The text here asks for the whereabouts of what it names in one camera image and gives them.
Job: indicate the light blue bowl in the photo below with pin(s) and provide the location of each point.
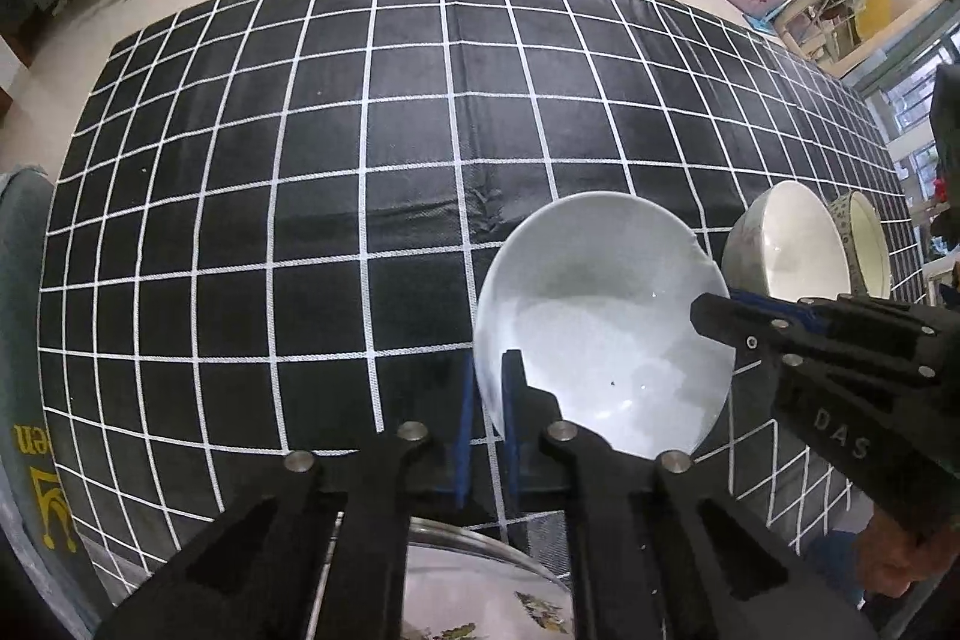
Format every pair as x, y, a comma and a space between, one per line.
600, 325

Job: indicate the small white printed plate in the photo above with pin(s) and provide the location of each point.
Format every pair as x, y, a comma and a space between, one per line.
480, 591

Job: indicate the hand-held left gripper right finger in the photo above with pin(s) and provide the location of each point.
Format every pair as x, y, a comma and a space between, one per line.
511, 430

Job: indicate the white bowl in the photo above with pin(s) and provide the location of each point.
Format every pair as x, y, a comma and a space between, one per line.
795, 242

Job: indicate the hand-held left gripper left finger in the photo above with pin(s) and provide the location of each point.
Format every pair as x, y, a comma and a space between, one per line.
463, 445

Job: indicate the person's right hand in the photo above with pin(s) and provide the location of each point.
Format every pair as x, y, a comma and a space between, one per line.
892, 565

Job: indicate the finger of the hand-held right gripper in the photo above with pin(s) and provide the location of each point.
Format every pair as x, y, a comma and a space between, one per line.
720, 321
772, 308

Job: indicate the green patterned bowl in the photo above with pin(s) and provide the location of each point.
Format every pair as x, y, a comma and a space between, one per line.
870, 242

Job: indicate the grey chair cover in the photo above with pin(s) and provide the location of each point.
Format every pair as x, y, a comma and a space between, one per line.
22, 347

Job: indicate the black white checkered tablecloth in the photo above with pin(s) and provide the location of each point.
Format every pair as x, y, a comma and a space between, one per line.
262, 197

